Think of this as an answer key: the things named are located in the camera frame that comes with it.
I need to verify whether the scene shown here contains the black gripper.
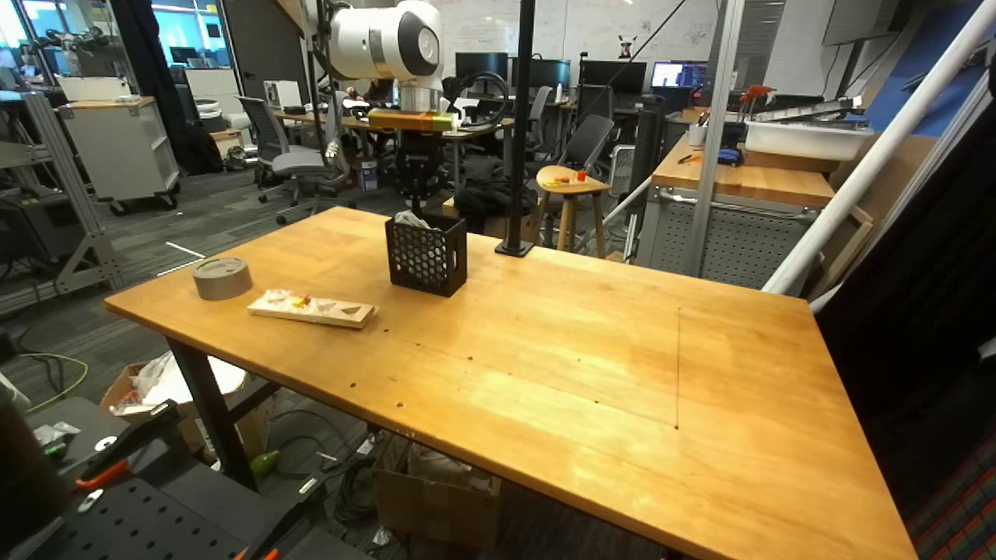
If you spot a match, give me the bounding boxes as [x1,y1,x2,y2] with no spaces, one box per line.
[392,129,445,185]

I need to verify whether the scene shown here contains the small black mesh basket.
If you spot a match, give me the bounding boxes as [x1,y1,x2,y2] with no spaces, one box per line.
[382,210,471,302]

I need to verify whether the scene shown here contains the long wooden office desk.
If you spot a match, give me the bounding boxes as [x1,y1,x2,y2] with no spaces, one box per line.
[281,106,516,189]

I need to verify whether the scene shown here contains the dark computer monitor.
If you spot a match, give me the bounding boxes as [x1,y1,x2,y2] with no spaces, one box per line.
[453,49,515,88]
[575,56,652,101]

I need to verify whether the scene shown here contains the black vertical pole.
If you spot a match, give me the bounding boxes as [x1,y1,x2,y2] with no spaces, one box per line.
[496,0,540,261]

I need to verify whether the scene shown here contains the grey office chair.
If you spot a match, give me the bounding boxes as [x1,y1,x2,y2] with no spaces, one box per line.
[241,91,356,228]

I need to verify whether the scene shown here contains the round wooden stool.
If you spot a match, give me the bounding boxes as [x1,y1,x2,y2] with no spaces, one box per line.
[531,161,613,259]

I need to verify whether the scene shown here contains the black office chair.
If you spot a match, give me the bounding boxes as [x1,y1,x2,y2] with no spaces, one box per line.
[557,109,615,180]

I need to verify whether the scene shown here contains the grey tape roll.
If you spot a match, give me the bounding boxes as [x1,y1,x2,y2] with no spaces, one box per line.
[191,255,254,306]

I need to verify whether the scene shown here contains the lit blue screen monitor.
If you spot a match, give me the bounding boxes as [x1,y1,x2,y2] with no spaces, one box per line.
[647,60,712,93]

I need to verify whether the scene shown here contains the white cabinet cart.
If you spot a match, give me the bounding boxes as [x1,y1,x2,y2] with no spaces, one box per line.
[55,97,185,216]

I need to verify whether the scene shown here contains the silver vertical pole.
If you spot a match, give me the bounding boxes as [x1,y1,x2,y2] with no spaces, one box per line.
[684,0,746,277]

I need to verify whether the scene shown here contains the wooden top workbench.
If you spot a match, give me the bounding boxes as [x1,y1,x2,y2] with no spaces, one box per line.
[634,134,836,291]

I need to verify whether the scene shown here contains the cardboard box with white bag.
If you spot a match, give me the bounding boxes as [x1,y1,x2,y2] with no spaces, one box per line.
[100,352,252,423]

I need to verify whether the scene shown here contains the small cardboard box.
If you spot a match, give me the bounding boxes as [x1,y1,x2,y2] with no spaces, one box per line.
[372,453,508,552]

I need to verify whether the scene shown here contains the grey metal shelf rack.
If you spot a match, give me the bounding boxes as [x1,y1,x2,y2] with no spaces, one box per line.
[0,88,127,320]

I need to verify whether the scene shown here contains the white tray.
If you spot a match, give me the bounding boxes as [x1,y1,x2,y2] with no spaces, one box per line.
[740,115,880,166]

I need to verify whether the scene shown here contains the black perforated plate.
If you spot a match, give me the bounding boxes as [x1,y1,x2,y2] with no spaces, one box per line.
[29,453,316,560]

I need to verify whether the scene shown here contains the white slanted pole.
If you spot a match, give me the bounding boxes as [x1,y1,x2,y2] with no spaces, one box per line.
[761,0,996,297]

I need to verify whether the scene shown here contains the black table frame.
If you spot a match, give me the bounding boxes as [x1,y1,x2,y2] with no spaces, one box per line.
[164,339,262,491]

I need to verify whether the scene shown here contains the orange handled tool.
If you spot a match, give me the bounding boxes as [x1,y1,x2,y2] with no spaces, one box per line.
[71,457,136,493]

